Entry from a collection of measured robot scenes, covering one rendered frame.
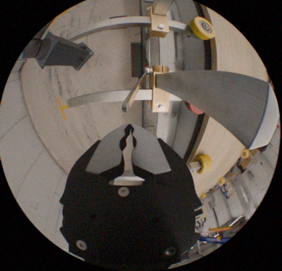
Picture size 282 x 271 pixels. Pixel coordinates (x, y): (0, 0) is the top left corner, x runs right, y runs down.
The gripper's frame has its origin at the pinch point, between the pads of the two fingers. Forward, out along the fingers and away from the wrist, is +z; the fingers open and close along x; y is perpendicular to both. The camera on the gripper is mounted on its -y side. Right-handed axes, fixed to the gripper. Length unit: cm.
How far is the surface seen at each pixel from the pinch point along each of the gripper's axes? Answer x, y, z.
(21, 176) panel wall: -249, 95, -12
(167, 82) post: 6.2, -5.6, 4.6
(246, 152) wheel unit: 93, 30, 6
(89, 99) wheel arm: -13.2, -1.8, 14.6
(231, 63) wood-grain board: 33.5, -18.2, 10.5
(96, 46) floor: -45, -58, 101
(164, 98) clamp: 8.9, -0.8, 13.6
